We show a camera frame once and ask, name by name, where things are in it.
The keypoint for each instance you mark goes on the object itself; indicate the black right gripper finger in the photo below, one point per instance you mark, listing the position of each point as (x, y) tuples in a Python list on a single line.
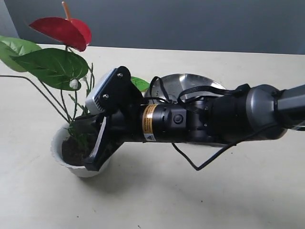
[(87, 122)]

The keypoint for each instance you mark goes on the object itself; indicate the round stainless steel plate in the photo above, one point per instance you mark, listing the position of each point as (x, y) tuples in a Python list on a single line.
[(175, 83)]

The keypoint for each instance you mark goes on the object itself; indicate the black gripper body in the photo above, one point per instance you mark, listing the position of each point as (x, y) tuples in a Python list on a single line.
[(152, 123)]

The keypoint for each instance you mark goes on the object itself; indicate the white scalloped plastic pot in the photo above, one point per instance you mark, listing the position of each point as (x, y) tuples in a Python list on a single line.
[(56, 152)]

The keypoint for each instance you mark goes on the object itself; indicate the artificial red anthurium plant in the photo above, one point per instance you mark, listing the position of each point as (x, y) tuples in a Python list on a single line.
[(60, 69)]

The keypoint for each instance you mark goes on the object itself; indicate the dark soil in pot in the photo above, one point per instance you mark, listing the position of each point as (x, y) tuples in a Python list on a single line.
[(74, 153)]

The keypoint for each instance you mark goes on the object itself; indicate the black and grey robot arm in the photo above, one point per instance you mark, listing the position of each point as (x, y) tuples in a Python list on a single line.
[(202, 114)]

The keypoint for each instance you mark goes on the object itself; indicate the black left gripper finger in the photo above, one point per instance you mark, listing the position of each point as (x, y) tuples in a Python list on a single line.
[(100, 155)]

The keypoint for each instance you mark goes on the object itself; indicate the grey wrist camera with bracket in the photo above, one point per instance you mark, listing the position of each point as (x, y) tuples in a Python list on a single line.
[(114, 91)]

